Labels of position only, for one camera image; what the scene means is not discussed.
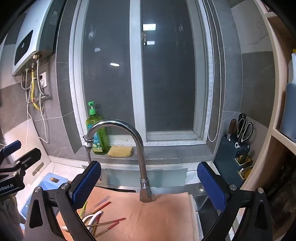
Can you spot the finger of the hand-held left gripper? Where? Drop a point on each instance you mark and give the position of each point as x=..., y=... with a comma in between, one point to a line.
x=29, y=156
x=12, y=147

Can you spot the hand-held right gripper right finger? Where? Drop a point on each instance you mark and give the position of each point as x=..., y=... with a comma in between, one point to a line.
x=212, y=185

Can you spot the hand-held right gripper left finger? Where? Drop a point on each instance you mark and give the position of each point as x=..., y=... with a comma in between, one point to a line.
x=85, y=183

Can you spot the green plastic spoon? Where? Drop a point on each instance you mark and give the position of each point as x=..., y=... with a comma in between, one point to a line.
x=84, y=207

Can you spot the translucent purple spoon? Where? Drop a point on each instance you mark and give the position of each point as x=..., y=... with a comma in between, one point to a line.
x=103, y=200

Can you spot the blue plastic basket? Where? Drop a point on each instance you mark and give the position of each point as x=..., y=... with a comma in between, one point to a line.
x=49, y=179

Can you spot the white cutting board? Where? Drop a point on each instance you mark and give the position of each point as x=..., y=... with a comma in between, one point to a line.
x=23, y=132

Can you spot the white plastic spoon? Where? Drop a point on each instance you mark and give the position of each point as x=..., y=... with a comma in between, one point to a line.
x=94, y=214

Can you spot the stainless steel sink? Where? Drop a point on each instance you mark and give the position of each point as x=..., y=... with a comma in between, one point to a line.
x=203, y=219

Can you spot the dark blue knife block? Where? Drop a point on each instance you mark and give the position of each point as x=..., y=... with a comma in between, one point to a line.
x=225, y=150

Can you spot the green dish soap bottle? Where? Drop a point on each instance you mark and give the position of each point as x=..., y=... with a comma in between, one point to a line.
x=101, y=141

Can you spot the yellow sponge cloth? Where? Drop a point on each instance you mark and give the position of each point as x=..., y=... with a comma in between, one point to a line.
x=120, y=151

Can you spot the light brown mat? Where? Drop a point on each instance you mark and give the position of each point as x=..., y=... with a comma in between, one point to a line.
x=161, y=215

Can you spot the chrome faucet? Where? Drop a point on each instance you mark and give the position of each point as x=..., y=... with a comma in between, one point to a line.
x=143, y=162

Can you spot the light wooden shelf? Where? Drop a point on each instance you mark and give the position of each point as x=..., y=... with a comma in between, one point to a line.
x=270, y=92

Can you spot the blue liquid bottle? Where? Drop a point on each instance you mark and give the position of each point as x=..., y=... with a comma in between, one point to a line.
x=290, y=104

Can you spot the white water heater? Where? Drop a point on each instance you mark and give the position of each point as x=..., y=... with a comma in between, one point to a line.
x=34, y=34

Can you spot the white framed window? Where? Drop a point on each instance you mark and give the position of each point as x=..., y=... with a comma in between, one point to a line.
x=136, y=69

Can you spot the white wall socket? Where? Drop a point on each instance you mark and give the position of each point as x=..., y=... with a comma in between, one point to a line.
x=44, y=77

